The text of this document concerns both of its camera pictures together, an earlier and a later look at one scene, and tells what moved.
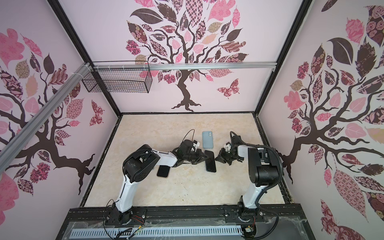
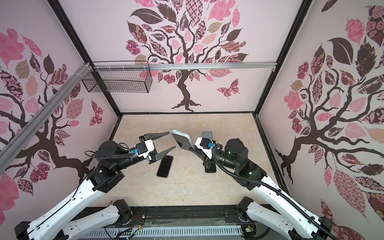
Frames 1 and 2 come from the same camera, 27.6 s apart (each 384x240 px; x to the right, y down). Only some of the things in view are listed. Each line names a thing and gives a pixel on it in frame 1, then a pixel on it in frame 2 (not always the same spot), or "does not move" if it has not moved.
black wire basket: [133, 76] does not move
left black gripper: [200, 154] to [157, 156]
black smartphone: [210, 165] does not move
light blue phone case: [207, 141] does not move
